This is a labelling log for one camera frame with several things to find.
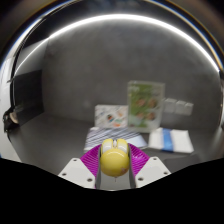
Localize black bag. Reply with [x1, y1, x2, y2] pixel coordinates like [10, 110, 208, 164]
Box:
[2, 104, 24, 133]

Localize white colourful picture card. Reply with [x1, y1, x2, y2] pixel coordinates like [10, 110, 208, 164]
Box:
[94, 104, 129, 129]

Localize green standing poster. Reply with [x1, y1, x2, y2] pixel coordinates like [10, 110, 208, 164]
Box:
[127, 79, 166, 134]

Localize striped grey booklet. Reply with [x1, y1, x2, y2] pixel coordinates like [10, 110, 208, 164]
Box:
[83, 126, 148, 153]

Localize black flat panel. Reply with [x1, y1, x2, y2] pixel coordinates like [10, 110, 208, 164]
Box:
[11, 69, 45, 127]

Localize white and blue book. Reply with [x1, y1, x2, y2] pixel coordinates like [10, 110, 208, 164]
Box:
[147, 127, 195, 154]

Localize yellow computer mouse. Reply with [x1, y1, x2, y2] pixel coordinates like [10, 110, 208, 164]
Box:
[99, 138, 131, 183]

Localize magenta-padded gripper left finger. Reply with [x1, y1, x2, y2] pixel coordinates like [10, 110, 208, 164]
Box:
[58, 143, 103, 189]

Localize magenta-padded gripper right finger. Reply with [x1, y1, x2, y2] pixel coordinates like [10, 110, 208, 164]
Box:
[128, 143, 172, 189]

